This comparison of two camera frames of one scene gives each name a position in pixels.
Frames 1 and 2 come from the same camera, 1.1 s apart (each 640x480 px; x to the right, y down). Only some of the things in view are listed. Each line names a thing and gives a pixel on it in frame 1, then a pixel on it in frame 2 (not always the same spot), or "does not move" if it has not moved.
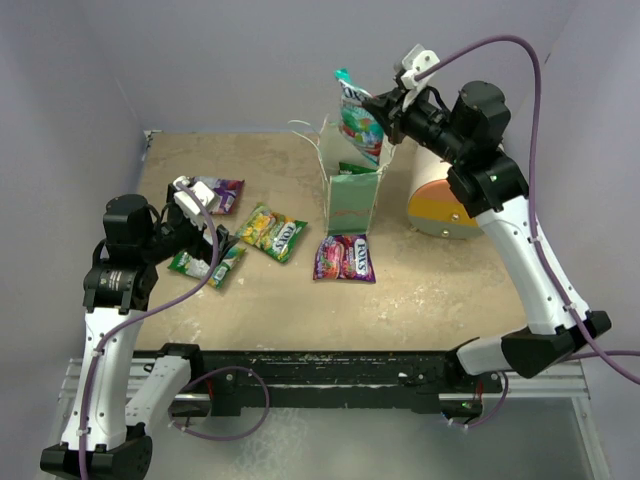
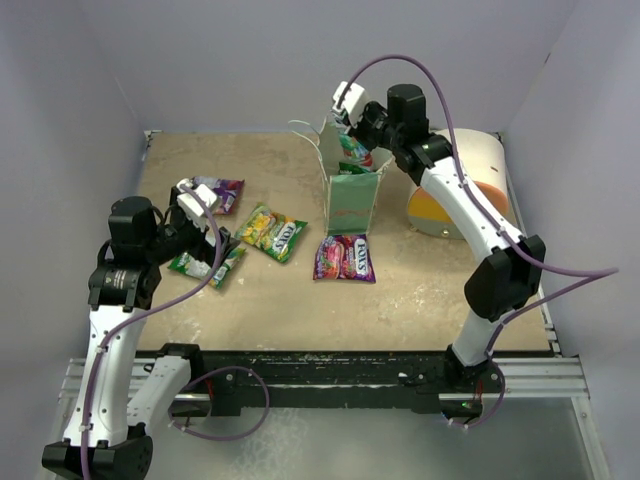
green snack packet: [347, 169] does not move
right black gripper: [388, 107] to [358, 131]
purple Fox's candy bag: [346, 257] does not move
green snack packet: [188, 265] does not move
